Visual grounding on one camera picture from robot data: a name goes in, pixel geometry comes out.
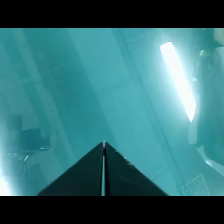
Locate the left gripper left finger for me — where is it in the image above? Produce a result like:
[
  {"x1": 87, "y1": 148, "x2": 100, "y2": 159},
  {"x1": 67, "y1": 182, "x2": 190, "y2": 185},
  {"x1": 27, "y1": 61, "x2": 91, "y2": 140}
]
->
[{"x1": 37, "y1": 141, "x2": 105, "y2": 197}]

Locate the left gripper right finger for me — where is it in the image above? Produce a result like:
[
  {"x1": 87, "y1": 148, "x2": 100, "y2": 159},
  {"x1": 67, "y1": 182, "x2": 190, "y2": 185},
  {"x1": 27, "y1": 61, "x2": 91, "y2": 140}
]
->
[{"x1": 103, "y1": 141, "x2": 168, "y2": 197}]

